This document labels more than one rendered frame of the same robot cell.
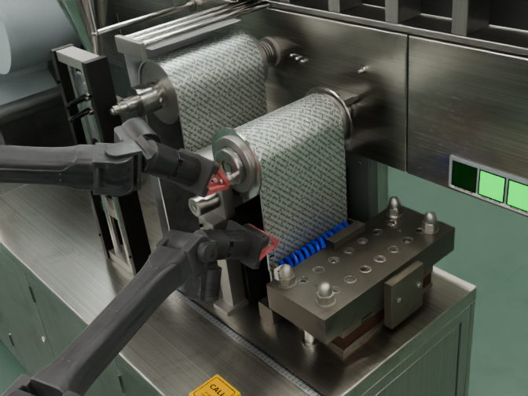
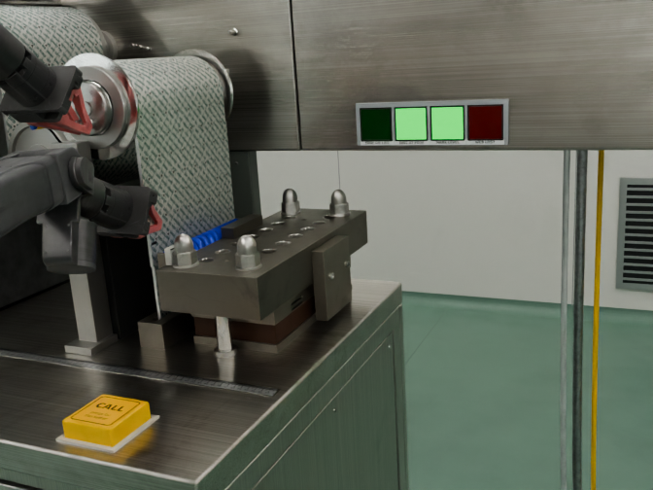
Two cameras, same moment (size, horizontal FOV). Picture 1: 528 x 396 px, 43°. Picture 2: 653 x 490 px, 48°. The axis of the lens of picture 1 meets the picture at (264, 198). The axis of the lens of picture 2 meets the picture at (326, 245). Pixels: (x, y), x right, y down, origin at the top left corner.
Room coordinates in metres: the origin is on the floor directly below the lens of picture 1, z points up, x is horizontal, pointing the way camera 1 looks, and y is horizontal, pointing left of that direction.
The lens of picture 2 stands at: (0.08, 0.24, 1.31)
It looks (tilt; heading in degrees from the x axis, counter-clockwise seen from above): 15 degrees down; 333
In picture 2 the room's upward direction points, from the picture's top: 4 degrees counter-clockwise
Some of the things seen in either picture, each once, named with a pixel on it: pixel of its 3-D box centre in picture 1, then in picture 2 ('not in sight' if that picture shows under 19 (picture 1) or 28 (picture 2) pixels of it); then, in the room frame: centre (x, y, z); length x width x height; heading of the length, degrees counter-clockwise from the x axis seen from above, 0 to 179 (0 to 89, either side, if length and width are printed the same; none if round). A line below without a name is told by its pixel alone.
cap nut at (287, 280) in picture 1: (286, 273); (184, 249); (1.04, -0.03, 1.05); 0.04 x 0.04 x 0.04
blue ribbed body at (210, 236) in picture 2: (317, 247); (208, 242); (1.16, -0.10, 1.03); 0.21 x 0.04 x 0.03; 128
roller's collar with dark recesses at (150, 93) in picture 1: (147, 97); not in sight; (1.33, 0.22, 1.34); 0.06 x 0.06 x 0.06; 38
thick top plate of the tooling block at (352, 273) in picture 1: (364, 265); (275, 254); (1.11, -0.19, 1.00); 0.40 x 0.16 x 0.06; 128
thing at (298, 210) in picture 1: (306, 209); (190, 189); (1.18, -0.09, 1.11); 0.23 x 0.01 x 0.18; 128
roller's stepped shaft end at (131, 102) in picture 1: (122, 107); not in sight; (1.30, 0.27, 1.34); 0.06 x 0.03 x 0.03; 128
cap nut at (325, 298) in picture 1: (324, 291); (247, 251); (0.98, -0.09, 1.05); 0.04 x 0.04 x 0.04
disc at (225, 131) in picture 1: (236, 163); (95, 107); (1.15, 0.05, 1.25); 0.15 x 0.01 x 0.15; 38
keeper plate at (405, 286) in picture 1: (405, 295); (333, 276); (1.05, -0.26, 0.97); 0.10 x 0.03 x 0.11; 128
